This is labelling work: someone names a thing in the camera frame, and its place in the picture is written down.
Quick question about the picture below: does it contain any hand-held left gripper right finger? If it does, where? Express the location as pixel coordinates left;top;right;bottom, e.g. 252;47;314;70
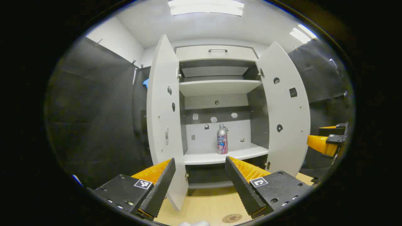
225;156;315;219

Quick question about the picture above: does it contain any white cabinet drawer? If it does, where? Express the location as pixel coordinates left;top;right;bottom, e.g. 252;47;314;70
175;45;258;62

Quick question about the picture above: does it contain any silver bottle with pink label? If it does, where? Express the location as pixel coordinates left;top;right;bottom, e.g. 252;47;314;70
216;124;229;155

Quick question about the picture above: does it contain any white cabinet door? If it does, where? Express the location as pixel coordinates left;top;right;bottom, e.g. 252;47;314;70
256;41;311;178
147;34;189;211

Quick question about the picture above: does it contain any long ceiling light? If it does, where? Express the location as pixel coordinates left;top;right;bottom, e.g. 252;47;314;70
289;24;318;44

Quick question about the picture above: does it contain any white cabinet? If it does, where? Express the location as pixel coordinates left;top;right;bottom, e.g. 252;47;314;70
175;45;270;190

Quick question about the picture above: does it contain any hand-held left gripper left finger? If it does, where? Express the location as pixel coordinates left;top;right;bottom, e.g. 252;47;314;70
86;158;176;220

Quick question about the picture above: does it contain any black backdrop cloth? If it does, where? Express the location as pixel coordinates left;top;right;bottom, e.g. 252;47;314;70
47;36;153;189
287;38;354;179

